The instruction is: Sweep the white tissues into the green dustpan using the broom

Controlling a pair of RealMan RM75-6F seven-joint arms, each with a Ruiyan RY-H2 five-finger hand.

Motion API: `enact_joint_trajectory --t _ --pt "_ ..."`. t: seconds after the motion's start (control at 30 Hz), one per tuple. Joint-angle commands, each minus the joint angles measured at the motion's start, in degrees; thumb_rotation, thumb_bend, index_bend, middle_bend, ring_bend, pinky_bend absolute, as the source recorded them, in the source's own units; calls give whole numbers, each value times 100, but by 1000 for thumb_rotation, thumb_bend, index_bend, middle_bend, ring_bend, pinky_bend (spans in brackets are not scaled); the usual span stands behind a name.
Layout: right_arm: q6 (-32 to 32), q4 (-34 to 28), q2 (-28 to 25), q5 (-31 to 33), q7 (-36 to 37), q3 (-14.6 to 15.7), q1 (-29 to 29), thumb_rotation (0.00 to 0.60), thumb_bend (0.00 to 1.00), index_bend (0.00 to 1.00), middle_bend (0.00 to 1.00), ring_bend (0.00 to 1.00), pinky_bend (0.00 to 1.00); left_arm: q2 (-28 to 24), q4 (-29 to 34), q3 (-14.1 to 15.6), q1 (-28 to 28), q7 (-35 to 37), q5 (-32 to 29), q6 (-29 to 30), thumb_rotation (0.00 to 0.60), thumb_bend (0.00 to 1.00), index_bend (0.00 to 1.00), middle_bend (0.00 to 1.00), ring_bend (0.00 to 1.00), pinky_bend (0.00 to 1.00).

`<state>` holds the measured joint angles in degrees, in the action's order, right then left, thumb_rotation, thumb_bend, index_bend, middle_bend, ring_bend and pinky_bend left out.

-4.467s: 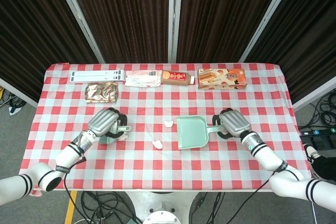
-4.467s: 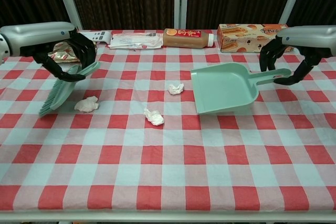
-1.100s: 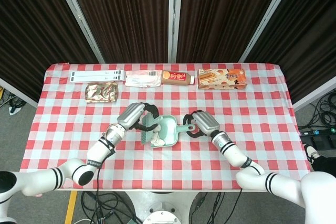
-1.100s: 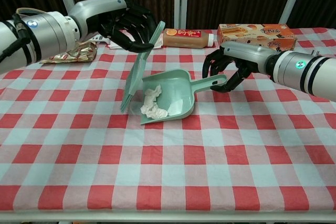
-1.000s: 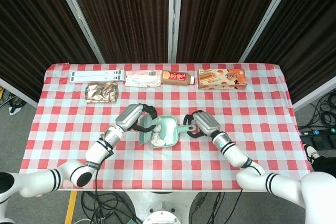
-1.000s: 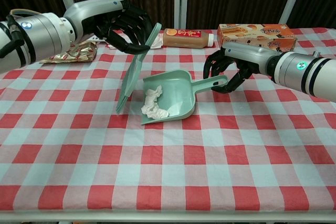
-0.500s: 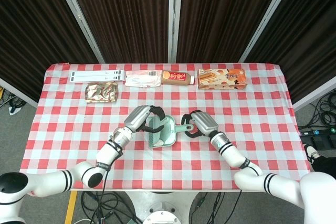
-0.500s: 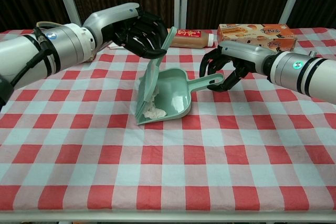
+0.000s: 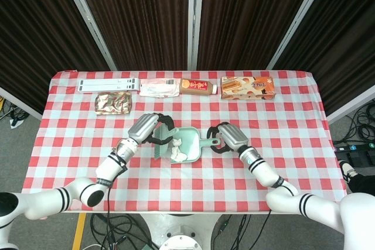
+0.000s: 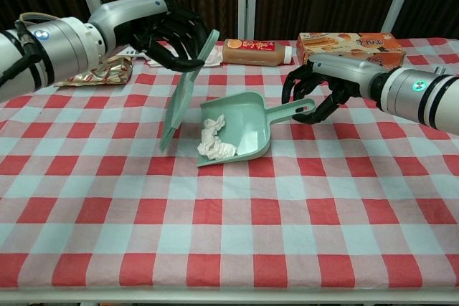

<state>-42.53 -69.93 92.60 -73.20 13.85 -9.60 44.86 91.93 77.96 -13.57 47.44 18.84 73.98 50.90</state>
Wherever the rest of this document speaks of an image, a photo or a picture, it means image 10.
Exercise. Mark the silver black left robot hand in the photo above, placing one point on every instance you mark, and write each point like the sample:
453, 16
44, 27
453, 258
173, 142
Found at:
132, 15

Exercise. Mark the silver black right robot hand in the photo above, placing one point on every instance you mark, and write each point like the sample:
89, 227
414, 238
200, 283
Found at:
344, 71

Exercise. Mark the green plastic hand brush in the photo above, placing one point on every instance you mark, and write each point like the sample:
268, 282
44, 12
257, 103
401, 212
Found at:
181, 94

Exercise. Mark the green plastic dustpan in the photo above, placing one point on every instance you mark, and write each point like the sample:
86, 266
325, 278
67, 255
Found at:
251, 130

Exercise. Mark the tissue top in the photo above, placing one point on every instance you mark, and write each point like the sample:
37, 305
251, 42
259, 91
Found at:
214, 123

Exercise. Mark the tissue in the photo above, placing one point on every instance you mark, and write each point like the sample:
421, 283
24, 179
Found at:
222, 151
214, 123
208, 139

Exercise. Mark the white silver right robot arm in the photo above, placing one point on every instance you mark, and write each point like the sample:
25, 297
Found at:
419, 96

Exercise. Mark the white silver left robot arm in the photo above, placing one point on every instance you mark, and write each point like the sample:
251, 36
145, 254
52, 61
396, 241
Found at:
61, 51

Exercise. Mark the orange snack box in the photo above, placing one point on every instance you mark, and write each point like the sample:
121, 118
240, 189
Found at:
340, 46

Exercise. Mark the gold foil snack bag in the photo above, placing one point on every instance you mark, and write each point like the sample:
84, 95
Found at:
107, 73

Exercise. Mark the white plastic package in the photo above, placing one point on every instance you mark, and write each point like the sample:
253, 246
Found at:
215, 56

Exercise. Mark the orange drink bottle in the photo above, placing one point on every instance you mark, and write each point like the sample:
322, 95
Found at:
251, 53

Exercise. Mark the red white checkered tablecloth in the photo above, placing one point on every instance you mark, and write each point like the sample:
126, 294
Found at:
229, 213

